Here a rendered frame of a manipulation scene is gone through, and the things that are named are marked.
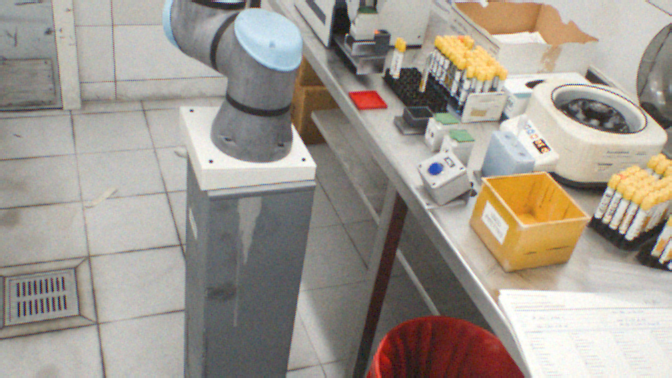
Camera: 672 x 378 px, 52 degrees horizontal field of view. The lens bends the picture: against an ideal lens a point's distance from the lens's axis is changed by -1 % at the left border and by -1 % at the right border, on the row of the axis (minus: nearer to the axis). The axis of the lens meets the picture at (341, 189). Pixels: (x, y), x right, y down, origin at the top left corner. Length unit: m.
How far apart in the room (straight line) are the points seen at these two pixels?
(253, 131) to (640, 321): 0.70
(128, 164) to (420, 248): 1.25
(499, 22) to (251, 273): 0.96
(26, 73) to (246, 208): 1.95
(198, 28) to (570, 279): 0.76
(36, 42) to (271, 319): 1.85
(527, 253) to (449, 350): 0.61
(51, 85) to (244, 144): 1.96
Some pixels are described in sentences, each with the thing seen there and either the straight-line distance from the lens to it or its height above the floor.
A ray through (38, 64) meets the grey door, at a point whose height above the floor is 0.22.
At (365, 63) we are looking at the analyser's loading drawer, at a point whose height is 0.92.
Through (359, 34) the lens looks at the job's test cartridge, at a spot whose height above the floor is 0.97.
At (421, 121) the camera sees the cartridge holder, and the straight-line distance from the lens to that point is 1.45.
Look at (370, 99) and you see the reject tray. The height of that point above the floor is 0.88.
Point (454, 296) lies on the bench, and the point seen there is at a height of 0.27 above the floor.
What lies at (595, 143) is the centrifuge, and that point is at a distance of 1.39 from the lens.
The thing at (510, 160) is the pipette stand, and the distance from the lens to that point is 1.29.
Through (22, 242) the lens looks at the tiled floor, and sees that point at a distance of 2.48.
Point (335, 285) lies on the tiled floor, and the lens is 2.32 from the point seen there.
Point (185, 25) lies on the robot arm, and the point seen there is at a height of 1.10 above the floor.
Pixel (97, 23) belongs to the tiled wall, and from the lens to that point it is 3.05.
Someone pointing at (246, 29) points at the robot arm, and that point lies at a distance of 1.15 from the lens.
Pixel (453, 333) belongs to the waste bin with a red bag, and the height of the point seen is 0.41.
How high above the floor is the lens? 1.61
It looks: 36 degrees down
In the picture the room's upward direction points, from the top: 10 degrees clockwise
